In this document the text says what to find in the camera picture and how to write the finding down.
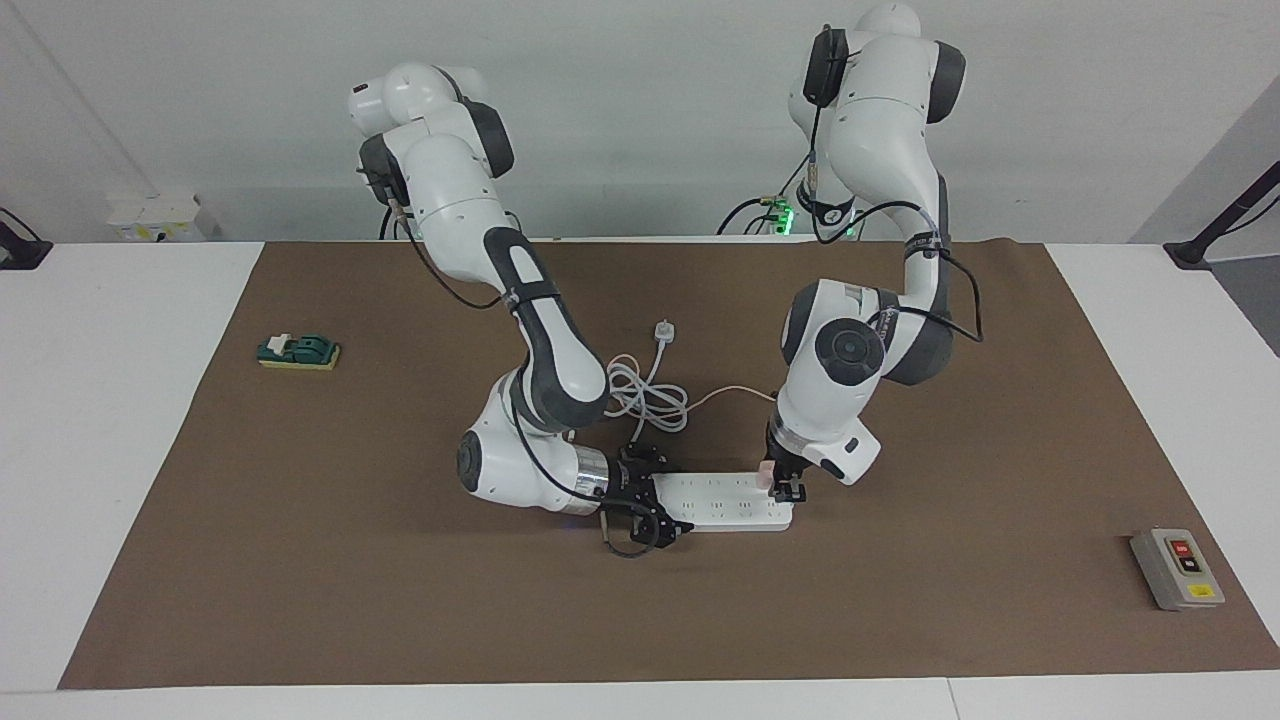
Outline white power strip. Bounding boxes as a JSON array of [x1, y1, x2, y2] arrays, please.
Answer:
[[650, 472, 795, 533]]

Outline pink charging cable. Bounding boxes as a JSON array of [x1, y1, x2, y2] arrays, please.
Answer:
[[685, 385, 779, 411]]

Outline brown table mat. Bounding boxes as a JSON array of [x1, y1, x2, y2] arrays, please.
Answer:
[[58, 238, 1280, 691]]

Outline black clamp stand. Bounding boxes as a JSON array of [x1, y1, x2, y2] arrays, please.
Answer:
[[0, 208, 53, 271], [1163, 160, 1280, 271]]

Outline white boxes with yellow labels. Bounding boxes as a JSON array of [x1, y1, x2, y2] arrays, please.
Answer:
[[105, 193, 206, 243]]

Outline white power cord with plug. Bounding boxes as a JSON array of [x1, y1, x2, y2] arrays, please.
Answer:
[[603, 319, 691, 441]]

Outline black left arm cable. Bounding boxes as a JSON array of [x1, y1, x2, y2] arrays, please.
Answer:
[[805, 50, 986, 346]]

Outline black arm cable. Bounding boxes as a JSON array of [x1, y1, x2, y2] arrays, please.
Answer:
[[805, 50, 986, 346], [380, 180, 663, 559]]

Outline black base cable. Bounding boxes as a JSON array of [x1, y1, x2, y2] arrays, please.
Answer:
[[715, 150, 813, 237]]

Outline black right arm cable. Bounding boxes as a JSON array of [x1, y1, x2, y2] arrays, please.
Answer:
[[380, 180, 663, 559]]

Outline green knife switch yellow base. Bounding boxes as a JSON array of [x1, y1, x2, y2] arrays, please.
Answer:
[[256, 332, 342, 372]]

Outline grey push-button switch box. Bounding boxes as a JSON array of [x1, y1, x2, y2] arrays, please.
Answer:
[[1129, 527, 1226, 612]]

